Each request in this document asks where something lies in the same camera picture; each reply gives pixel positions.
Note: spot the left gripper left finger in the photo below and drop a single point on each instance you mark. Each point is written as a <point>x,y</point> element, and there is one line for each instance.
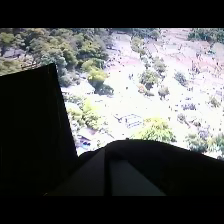
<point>90,176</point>

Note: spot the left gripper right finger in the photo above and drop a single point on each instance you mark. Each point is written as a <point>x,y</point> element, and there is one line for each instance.
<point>130,180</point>

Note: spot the black trousers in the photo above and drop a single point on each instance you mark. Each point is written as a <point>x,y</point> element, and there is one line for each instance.
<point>190,173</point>

